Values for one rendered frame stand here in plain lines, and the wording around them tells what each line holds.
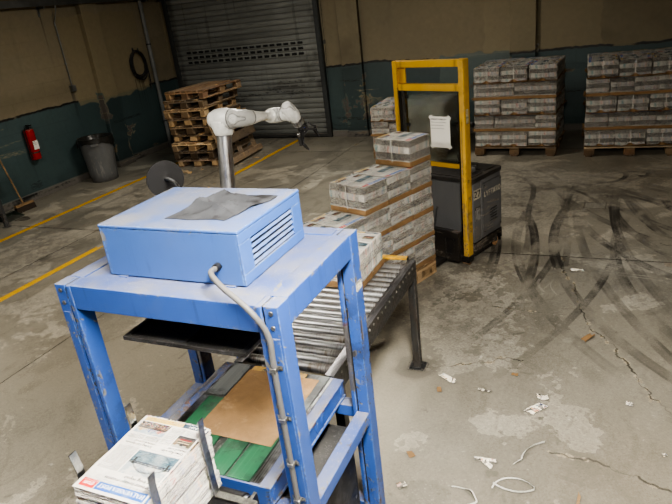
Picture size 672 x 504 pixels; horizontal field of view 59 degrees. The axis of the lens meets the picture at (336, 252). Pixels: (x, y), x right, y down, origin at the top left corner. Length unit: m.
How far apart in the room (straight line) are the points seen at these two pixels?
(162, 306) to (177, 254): 0.18
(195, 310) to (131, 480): 0.57
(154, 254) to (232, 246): 0.34
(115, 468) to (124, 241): 0.77
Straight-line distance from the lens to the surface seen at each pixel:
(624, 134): 9.17
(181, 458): 2.17
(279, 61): 12.08
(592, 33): 10.65
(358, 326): 2.52
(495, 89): 9.22
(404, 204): 5.05
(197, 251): 2.08
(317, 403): 2.70
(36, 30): 11.28
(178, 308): 2.09
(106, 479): 2.20
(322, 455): 2.72
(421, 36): 11.05
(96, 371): 2.56
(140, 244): 2.23
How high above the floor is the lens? 2.39
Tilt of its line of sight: 22 degrees down
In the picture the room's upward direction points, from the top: 7 degrees counter-clockwise
